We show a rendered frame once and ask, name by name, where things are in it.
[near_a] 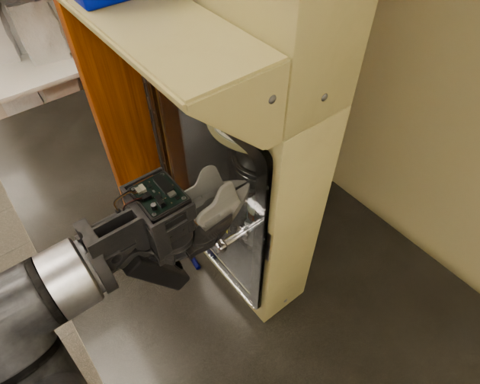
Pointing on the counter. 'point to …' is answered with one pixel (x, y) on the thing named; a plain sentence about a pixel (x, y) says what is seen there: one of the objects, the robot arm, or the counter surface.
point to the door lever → (230, 240)
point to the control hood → (199, 64)
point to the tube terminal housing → (303, 121)
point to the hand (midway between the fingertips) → (240, 191)
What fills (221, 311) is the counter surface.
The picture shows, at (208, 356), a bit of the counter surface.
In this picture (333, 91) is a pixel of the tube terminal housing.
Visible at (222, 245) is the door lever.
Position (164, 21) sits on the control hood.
